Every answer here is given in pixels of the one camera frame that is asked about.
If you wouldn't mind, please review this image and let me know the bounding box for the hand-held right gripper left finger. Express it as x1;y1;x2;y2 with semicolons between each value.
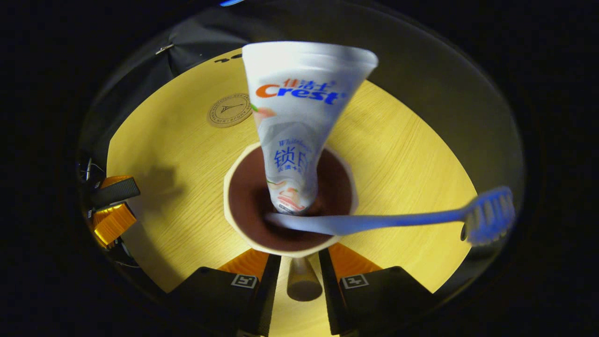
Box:
166;248;281;337

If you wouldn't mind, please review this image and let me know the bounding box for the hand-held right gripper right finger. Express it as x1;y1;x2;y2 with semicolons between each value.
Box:
318;242;438;337

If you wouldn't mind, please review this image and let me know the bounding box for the blue and white toothbrush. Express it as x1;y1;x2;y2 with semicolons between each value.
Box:
264;186;516;247

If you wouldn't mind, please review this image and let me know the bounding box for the beige cup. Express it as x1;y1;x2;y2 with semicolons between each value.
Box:
223;142;359;302

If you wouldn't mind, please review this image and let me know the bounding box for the round brown coaster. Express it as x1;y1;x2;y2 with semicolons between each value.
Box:
207;93;254;128

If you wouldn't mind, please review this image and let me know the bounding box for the white toothpaste tube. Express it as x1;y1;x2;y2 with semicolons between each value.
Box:
242;41;379;216

